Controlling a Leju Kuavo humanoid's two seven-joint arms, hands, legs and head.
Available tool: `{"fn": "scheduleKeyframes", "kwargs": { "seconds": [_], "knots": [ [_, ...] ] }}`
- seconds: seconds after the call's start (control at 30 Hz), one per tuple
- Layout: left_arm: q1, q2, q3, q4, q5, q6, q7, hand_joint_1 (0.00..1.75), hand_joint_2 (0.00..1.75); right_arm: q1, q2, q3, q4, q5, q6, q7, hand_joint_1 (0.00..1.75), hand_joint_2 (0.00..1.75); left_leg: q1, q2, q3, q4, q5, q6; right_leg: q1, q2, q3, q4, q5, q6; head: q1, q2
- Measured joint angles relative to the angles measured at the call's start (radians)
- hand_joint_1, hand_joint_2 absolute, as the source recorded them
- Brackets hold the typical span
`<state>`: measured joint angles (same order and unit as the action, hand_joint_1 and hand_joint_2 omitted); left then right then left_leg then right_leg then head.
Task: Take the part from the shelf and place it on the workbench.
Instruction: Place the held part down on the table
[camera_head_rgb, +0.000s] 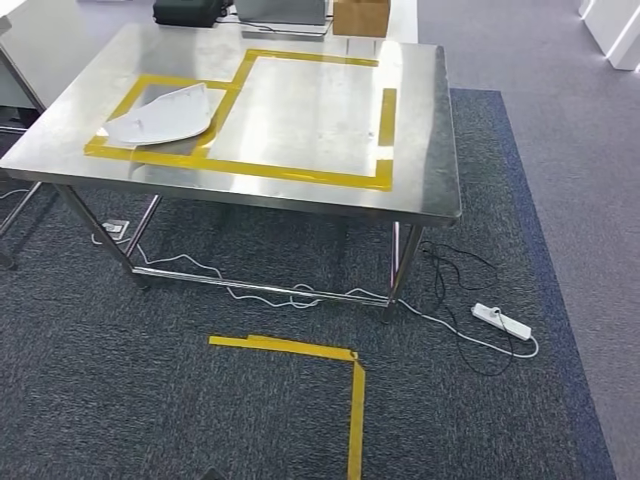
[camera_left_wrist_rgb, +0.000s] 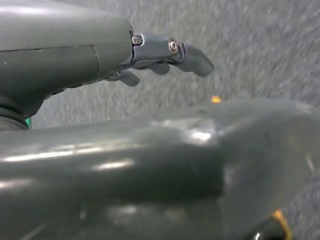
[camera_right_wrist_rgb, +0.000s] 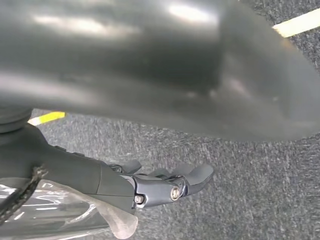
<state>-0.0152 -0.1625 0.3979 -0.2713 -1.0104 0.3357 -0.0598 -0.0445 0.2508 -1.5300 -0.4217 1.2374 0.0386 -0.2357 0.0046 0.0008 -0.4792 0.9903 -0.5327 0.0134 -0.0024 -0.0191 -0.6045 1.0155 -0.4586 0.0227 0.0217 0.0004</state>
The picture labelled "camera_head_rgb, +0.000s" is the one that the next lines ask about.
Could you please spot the white plastic car part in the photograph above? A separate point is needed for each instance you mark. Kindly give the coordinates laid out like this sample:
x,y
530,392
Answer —
x,y
164,119

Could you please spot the steel workbench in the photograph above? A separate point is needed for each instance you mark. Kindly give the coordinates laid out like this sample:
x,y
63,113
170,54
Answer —
x,y
20,209
310,112

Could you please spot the yellow workbench tape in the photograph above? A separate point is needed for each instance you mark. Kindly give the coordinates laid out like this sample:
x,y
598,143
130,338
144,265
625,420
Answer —
x,y
385,116

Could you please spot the yellow floor tape square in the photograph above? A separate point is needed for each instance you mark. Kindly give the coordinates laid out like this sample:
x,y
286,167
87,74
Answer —
x,y
356,411

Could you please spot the brown cardboard box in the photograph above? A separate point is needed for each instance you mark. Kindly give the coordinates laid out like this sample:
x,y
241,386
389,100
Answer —
x,y
360,16

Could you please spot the grey laptop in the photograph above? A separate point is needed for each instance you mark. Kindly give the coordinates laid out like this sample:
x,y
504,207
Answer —
x,y
280,10

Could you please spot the white table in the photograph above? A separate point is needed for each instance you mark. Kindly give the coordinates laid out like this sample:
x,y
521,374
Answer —
x,y
402,20

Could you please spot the white power strip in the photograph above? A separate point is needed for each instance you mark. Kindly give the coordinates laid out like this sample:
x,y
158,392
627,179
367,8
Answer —
x,y
503,322

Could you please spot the floor outlet box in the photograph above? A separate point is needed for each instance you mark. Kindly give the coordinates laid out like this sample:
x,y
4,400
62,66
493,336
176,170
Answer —
x,y
115,229

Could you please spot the black carrying case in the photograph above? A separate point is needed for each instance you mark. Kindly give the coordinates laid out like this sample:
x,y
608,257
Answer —
x,y
185,13

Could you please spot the white angular plinth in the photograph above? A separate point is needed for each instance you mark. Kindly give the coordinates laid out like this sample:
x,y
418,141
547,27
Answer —
x,y
610,26

